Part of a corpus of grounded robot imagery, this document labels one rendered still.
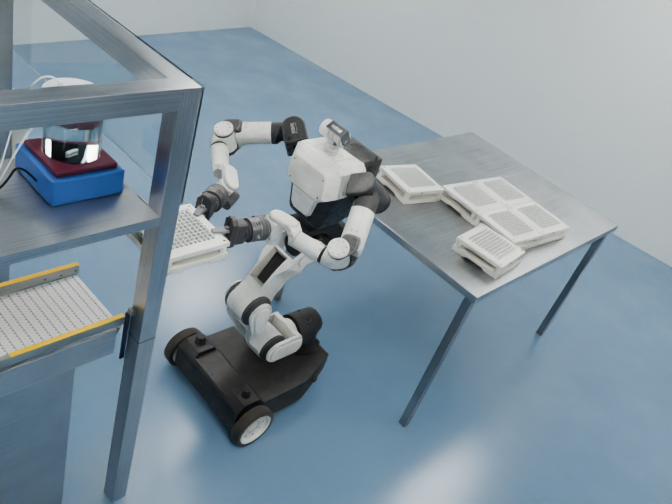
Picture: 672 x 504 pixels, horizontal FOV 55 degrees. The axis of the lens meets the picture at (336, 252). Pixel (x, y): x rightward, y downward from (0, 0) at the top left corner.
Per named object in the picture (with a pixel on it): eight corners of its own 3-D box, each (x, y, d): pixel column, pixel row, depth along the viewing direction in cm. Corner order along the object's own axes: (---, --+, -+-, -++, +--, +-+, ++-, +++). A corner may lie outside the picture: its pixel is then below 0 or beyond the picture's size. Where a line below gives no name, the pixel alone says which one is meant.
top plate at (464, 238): (481, 226, 310) (482, 223, 309) (524, 255, 300) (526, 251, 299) (455, 239, 292) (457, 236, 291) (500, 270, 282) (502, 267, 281)
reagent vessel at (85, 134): (83, 133, 178) (89, 68, 168) (113, 161, 171) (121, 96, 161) (28, 140, 168) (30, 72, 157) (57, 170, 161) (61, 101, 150)
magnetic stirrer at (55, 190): (82, 153, 187) (84, 125, 182) (122, 193, 177) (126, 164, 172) (11, 164, 173) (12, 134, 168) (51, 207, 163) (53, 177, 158)
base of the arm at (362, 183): (356, 213, 251) (370, 189, 253) (381, 221, 243) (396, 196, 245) (337, 192, 240) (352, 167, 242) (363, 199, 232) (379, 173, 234)
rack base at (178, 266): (125, 233, 217) (125, 227, 216) (187, 219, 234) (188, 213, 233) (164, 276, 205) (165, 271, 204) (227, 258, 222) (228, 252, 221)
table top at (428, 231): (469, 136, 427) (471, 131, 425) (615, 230, 374) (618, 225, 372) (304, 168, 324) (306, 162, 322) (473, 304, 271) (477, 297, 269)
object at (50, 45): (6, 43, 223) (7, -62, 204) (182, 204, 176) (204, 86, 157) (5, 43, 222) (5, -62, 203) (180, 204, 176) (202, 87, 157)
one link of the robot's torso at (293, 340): (273, 327, 318) (279, 307, 311) (299, 353, 309) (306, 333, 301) (239, 340, 304) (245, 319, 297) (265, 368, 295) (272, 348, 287)
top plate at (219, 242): (126, 221, 214) (127, 216, 213) (189, 207, 231) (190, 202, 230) (166, 264, 203) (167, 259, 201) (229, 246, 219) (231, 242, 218)
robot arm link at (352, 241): (356, 276, 235) (374, 223, 243) (356, 263, 223) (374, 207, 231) (326, 268, 236) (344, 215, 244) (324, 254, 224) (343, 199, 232)
